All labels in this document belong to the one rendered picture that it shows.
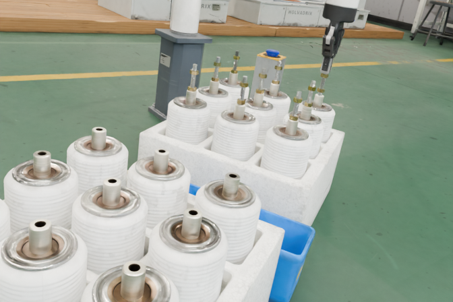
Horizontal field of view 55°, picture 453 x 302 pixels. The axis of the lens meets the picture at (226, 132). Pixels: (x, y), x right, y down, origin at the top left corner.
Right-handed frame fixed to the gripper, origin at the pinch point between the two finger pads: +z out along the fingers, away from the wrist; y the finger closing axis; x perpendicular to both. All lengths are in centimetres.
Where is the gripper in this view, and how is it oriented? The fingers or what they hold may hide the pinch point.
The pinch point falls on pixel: (326, 65)
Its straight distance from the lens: 110.6
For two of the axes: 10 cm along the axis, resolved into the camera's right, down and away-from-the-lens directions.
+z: -1.5, 9.2, 3.7
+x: -9.0, -2.8, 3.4
